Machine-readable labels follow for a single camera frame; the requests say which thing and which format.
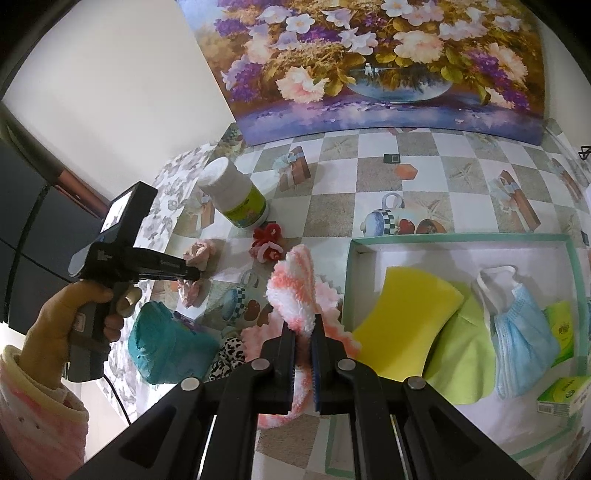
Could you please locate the red white scrunchie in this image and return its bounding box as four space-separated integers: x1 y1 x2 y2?
250 224 286 265

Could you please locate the green tissue pack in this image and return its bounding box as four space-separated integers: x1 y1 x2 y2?
536 376 587 418
542 300 575 367

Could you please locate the yellow sponge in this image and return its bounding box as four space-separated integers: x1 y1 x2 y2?
353 267 465 381

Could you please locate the light green cloth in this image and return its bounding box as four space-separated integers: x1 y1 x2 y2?
425 295 497 407

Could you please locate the teal cloth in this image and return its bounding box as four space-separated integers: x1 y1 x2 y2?
128 302 220 385

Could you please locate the flower vase painting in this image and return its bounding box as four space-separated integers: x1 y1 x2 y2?
178 0 548 146

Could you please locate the dark cabinet brown trim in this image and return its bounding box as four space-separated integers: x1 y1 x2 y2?
0 102 109 333

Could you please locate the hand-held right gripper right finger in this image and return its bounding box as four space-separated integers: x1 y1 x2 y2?
310 314 532 480

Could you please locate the leopard print scrunchie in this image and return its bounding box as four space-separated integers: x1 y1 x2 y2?
210 337 246 381

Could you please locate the white box green rim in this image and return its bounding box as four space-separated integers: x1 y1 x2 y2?
325 233 591 480

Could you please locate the grey floral tablecloth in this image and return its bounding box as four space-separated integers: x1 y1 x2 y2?
139 138 232 241

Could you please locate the beige pink scrunchie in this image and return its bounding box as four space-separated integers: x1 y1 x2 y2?
182 239 218 269

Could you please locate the checkered printed tablecloth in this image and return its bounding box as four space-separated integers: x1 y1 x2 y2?
104 117 591 480

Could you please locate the person's left forearm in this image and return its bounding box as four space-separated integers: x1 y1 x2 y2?
0 344 89 480

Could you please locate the blue face mask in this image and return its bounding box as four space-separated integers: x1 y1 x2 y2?
473 265 561 400

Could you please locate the person's left hand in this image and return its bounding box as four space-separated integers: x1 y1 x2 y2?
25 279 126 370

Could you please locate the white bottle green label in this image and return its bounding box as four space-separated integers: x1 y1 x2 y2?
198 157 269 229

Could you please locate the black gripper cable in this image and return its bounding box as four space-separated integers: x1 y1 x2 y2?
104 373 136 423

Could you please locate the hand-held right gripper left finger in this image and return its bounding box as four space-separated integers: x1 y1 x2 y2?
81 316 296 480

